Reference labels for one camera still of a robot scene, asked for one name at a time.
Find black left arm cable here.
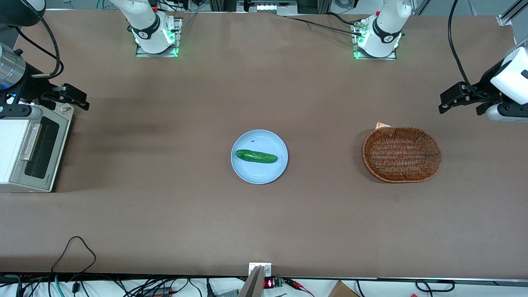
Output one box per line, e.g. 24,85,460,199
448,0,482,99

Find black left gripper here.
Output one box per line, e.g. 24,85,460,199
438,60,509,116

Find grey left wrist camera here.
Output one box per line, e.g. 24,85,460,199
486,103,528,123

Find silver metal computer case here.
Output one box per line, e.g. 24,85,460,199
9,113,73,192

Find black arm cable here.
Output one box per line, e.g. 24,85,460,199
16,12,65,79
448,0,482,99

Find black coiled cable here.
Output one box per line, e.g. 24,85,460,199
415,279,455,293

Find green cucumber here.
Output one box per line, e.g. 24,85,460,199
235,149,278,164

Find black looped cable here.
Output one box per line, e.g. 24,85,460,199
51,236,97,275

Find red crocodile clip leads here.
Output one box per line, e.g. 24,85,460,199
284,279,315,297

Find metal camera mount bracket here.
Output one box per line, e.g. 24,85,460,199
238,263,273,297

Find black cable on table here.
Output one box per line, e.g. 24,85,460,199
286,12,364,36

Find light blue plate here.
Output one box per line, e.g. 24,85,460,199
231,130,288,184

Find brown cardboard box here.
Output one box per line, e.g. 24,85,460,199
328,280,360,297

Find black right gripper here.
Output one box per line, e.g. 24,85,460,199
0,78,90,111

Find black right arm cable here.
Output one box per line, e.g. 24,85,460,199
16,12,65,79

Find brown wicker basket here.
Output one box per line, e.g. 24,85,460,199
363,126,442,183

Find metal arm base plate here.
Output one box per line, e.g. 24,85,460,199
351,19,399,61
136,17,183,58

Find white toaster oven body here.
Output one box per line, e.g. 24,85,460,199
0,103,75,193

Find aluminium frame profile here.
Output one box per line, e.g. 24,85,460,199
497,0,528,28

